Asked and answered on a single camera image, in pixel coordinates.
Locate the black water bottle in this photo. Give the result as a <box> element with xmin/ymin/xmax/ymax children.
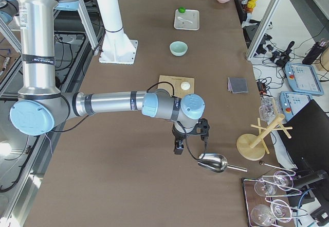
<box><xmin>302</xmin><ymin>38</ymin><xmax>328</xmax><ymax>65</ymax></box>

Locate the wooden mug tree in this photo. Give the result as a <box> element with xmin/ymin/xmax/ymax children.
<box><xmin>236</xmin><ymin>99</ymin><xmax>293</xmax><ymax>161</ymax></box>

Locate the wooden cutting board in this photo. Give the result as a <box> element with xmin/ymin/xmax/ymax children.
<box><xmin>159</xmin><ymin>75</ymin><xmax>194</xmax><ymax>98</ymax></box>

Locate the grey folded cloth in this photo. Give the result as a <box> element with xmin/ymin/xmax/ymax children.
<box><xmin>227</xmin><ymin>77</ymin><xmax>249</xmax><ymax>94</ymax></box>

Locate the white rectangular tray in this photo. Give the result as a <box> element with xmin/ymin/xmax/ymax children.
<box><xmin>173</xmin><ymin>9</ymin><xmax>200</xmax><ymax>31</ymax></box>

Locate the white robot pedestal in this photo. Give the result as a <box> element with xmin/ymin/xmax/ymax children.
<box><xmin>97</xmin><ymin>0</ymin><xmax>138</xmax><ymax>65</ymax></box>

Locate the aluminium frame post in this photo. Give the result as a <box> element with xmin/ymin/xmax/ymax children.
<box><xmin>246</xmin><ymin>0</ymin><xmax>281</xmax><ymax>61</ymax></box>

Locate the lower teach pendant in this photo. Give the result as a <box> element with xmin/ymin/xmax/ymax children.
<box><xmin>279</xmin><ymin>91</ymin><xmax>313</xmax><ymax>121</ymax></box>

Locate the light green bowl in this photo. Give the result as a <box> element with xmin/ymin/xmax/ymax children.
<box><xmin>169</xmin><ymin>41</ymin><xmax>188</xmax><ymax>57</ymax></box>

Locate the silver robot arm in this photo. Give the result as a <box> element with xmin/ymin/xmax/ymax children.
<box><xmin>10</xmin><ymin>0</ymin><xmax>209</xmax><ymax>154</ymax></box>

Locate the white steamed bun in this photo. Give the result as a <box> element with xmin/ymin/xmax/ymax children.
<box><xmin>180</xmin><ymin>81</ymin><xmax>191</xmax><ymax>91</ymax></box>

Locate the white ceramic spoon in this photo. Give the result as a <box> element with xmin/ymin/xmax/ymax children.
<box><xmin>177</xmin><ymin>16</ymin><xmax>193</xmax><ymax>24</ymax></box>

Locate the metal scoop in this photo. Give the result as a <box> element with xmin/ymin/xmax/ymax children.
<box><xmin>197</xmin><ymin>153</ymin><xmax>248</xmax><ymax>173</ymax></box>

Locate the teach pendant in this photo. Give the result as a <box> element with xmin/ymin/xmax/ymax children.
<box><xmin>279</xmin><ymin>91</ymin><xmax>313</xmax><ymax>121</ymax></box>
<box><xmin>284</xmin><ymin>62</ymin><xmax>324</xmax><ymax>96</ymax></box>

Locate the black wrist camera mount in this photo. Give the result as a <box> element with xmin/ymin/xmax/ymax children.
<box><xmin>189</xmin><ymin>118</ymin><xmax>210</xmax><ymax>142</ymax></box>

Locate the green lime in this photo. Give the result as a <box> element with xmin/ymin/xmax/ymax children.
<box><xmin>178</xmin><ymin>7</ymin><xmax>186</xmax><ymax>13</ymax></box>

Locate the upper teach pendant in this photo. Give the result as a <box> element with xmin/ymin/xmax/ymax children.
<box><xmin>284</xmin><ymin>62</ymin><xmax>324</xmax><ymax>96</ymax></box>

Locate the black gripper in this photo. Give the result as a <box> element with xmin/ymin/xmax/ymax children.
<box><xmin>172</xmin><ymin>123</ymin><xmax>188</xmax><ymax>155</ymax></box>

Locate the wine glass rack tray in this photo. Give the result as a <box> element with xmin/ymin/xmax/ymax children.
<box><xmin>242</xmin><ymin>170</ymin><xmax>308</xmax><ymax>226</ymax></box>

